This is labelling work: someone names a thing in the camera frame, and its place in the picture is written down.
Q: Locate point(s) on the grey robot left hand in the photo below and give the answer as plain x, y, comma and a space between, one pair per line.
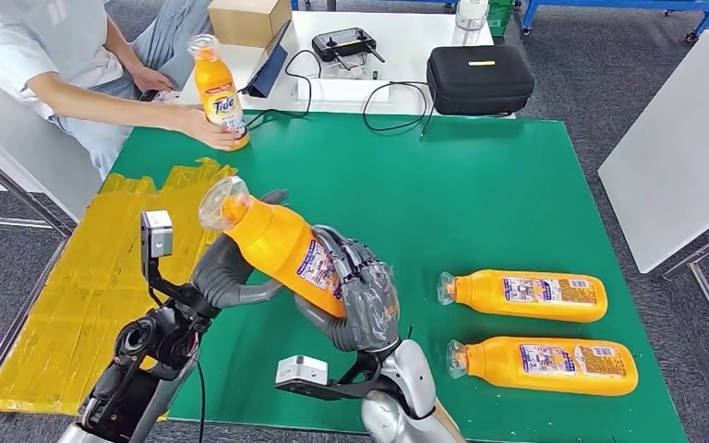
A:
220, 275

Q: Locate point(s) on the person's right hand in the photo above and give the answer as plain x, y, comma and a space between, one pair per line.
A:
204, 131

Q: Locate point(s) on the person's left hand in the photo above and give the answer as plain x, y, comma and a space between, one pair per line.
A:
151, 79

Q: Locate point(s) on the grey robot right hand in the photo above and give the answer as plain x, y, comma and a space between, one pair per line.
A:
373, 306

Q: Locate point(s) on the orange detergent bottle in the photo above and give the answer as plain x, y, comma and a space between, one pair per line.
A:
275, 241
217, 79
495, 365
483, 296

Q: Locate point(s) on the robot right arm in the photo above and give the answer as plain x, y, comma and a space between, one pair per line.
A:
403, 391

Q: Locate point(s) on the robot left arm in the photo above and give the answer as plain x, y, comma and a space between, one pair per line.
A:
140, 367

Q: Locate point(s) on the clear plastic bottle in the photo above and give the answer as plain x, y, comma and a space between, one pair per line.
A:
471, 17

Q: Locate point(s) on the tablet in blue case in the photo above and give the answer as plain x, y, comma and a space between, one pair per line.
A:
269, 70

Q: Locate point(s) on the cardboard box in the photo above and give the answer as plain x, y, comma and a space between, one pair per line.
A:
247, 21

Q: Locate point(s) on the person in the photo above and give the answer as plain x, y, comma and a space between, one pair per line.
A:
42, 37

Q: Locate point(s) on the yellow taped mat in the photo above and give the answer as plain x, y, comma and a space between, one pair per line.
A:
85, 275

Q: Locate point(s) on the white bench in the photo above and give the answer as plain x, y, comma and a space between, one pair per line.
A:
24, 147

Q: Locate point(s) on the black remote controller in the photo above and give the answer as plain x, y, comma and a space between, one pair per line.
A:
343, 43

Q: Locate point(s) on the small white table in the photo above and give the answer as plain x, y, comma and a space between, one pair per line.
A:
412, 33

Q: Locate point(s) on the black zip carry case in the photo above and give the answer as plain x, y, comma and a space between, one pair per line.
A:
480, 82

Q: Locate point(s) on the green plastic crate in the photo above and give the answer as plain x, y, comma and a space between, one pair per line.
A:
500, 18

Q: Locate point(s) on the large white table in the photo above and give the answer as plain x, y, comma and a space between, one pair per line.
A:
685, 153

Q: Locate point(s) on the blue metal rack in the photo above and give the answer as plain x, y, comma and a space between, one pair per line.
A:
626, 5

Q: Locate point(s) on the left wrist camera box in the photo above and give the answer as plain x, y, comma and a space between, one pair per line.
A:
157, 235

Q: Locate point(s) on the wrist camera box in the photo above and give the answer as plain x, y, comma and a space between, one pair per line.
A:
157, 235
302, 370

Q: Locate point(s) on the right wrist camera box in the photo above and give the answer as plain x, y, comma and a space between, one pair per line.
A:
302, 370

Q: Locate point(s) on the grey metal frame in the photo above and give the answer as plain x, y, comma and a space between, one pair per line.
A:
9, 180

